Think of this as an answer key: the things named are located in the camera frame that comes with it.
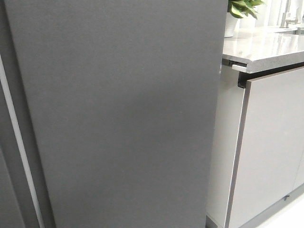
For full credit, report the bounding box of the dark grey fridge door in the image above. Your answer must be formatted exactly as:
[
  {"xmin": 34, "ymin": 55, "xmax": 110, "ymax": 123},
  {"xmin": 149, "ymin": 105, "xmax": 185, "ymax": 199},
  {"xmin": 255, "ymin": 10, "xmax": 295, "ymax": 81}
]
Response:
[
  {"xmin": 4, "ymin": 0, "xmax": 228, "ymax": 228},
  {"xmin": 0, "ymin": 0, "xmax": 56, "ymax": 228}
]

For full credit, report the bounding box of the grey cabinet door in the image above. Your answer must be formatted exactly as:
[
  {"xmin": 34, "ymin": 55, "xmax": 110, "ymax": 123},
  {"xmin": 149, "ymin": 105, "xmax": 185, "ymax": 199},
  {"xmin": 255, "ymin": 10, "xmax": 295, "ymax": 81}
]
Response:
[{"xmin": 225, "ymin": 67, "xmax": 304, "ymax": 228}]

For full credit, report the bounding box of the white cabinet side panel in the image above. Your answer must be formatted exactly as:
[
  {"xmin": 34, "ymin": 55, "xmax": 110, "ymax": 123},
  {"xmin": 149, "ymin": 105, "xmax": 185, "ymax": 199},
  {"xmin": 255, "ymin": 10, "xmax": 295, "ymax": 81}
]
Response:
[{"xmin": 206, "ymin": 65, "xmax": 244, "ymax": 228}]

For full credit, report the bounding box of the white plant pot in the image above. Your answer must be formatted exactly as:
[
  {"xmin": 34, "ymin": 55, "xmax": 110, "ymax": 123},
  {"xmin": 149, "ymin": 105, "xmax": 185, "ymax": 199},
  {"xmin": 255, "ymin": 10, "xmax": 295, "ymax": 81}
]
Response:
[{"xmin": 224, "ymin": 12, "xmax": 239, "ymax": 38}]

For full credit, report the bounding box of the grey stone countertop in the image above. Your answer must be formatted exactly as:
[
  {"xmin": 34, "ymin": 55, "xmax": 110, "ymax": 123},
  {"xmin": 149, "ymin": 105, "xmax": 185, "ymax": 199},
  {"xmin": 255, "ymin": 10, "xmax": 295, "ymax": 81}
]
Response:
[{"xmin": 222, "ymin": 27, "xmax": 304, "ymax": 74}]

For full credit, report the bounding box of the green potted plant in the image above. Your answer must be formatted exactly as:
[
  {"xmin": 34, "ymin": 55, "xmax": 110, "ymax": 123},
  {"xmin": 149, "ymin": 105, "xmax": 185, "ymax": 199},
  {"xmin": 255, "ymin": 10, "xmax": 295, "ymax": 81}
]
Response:
[{"xmin": 227, "ymin": 0, "xmax": 265, "ymax": 19}]

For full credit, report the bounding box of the chrome kitchen faucet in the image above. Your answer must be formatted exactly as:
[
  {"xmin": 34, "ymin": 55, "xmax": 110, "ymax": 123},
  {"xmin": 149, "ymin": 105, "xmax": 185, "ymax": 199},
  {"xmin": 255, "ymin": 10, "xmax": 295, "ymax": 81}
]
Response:
[{"xmin": 279, "ymin": 0, "xmax": 302, "ymax": 28}]

